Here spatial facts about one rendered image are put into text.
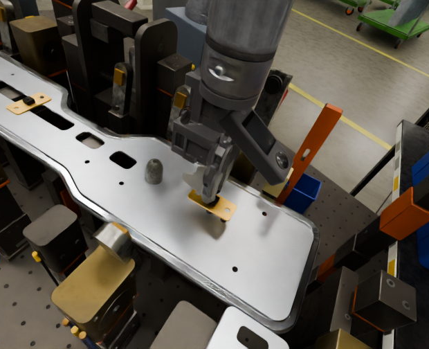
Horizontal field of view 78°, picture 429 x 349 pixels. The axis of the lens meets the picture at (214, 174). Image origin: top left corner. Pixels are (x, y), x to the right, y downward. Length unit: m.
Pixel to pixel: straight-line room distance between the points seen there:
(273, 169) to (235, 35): 0.16
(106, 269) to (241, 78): 0.28
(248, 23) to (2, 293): 0.74
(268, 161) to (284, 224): 0.21
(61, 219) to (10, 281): 0.34
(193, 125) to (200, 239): 0.20
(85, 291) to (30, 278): 0.43
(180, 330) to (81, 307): 0.14
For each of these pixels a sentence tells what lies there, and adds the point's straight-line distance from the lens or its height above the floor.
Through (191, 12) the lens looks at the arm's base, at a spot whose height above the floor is 1.12.
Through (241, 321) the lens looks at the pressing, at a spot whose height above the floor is 1.00.
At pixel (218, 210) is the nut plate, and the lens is 0.45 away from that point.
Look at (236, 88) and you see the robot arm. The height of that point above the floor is 1.26.
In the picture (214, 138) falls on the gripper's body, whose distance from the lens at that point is 0.33.
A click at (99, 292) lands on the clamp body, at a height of 1.05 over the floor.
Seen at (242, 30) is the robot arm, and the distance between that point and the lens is 0.26.
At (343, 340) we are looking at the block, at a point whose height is 1.06.
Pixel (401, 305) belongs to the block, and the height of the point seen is 1.08.
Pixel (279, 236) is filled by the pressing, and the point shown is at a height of 1.00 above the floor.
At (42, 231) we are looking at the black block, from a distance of 0.50.
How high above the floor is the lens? 1.40
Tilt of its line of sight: 47 degrees down
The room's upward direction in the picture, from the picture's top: 16 degrees clockwise
